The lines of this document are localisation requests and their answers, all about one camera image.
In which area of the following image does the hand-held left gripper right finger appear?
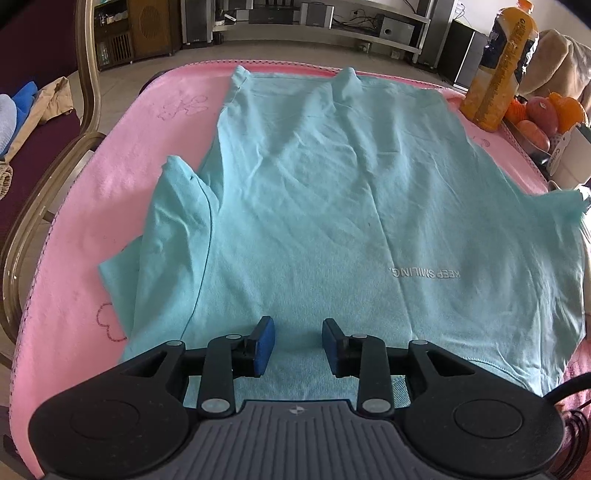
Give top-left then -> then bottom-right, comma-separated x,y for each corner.
321,318 -> 477,419

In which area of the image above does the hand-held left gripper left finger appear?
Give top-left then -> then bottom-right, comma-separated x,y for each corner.
115,316 -> 277,419

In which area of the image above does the teal T-shirt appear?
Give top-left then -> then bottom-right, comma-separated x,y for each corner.
98,65 -> 589,403

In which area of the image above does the pink blanket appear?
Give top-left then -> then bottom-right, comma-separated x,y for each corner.
11,59 -> 591,477

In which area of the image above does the small orange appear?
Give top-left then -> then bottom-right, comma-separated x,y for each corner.
505,99 -> 530,123

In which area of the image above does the white cup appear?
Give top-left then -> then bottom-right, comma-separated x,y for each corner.
547,122 -> 591,191

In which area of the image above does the red apple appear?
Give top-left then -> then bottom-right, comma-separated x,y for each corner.
526,97 -> 560,136

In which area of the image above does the white TV stand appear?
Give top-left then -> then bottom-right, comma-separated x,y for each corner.
211,0 -> 445,65

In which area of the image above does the black subwoofer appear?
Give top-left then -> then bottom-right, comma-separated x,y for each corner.
436,18 -> 491,89

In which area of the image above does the small grey speaker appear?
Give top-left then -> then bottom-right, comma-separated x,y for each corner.
378,16 -> 416,40

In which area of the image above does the orange juice bottle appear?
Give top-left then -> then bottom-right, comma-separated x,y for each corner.
459,0 -> 540,133

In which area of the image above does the beige cloth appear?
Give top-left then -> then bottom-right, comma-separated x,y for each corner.
0,77 -> 75,163

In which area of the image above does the wooden chair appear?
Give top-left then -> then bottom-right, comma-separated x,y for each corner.
0,0 -> 110,354

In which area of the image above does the black media player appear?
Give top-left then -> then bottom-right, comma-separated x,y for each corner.
248,6 -> 297,27

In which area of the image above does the silver tower speaker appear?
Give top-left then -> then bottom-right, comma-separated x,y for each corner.
181,0 -> 216,48
417,0 -> 457,66

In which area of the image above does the light blue cloth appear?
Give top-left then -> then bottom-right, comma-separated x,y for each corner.
0,94 -> 19,158

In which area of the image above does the wooden speaker cabinet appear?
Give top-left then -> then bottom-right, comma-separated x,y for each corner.
126,0 -> 184,59

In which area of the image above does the beige blanket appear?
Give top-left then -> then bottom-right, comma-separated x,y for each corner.
519,28 -> 591,100

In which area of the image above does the black cable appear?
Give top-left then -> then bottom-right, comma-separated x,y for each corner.
539,369 -> 591,464

